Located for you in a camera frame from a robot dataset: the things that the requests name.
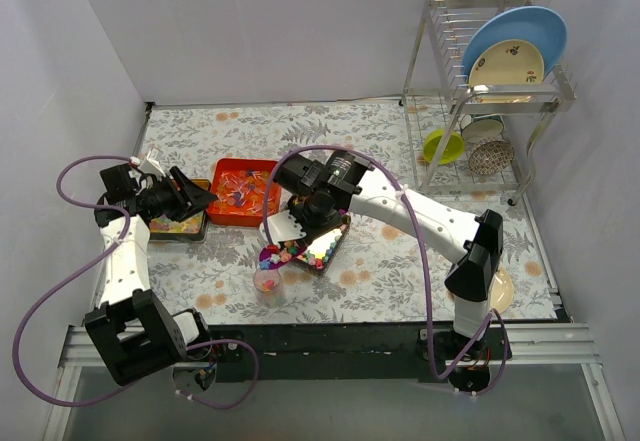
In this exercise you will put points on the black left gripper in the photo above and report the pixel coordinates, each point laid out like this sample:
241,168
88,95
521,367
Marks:
177,196

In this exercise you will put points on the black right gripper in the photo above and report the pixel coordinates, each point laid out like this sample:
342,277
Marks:
320,219

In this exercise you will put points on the tin of translucent star candies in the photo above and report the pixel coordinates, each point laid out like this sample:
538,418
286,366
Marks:
192,230

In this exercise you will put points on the orange tray of lollipops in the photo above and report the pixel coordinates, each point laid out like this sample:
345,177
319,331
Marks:
240,186

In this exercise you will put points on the tin of opaque star candies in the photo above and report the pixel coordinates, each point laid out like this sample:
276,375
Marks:
322,246

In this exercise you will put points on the purple plastic scoop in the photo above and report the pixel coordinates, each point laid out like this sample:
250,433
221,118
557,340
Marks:
274,256

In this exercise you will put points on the clear glass jar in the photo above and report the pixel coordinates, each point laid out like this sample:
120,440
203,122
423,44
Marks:
269,287

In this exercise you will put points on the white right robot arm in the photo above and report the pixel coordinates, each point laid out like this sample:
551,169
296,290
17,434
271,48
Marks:
473,244

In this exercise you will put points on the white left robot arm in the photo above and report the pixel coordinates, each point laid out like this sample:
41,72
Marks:
133,332

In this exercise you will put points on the floral table mat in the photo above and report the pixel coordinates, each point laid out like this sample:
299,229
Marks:
376,275

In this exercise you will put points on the white blue rimmed bowl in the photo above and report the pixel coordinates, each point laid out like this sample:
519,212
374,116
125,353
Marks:
475,128

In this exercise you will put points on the mosaic patterned bowl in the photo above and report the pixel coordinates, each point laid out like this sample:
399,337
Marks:
490,156

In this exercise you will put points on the metal dish rack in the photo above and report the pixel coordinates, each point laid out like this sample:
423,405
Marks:
450,26

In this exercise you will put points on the small cream plate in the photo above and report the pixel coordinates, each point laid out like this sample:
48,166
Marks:
502,290

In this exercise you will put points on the cream patterned plate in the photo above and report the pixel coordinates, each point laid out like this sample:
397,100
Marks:
509,62

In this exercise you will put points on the blue plate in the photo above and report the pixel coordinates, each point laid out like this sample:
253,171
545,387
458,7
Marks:
538,25

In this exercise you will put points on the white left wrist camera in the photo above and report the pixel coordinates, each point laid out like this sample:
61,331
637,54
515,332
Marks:
149,163

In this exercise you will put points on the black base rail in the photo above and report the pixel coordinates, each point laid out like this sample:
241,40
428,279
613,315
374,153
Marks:
320,352

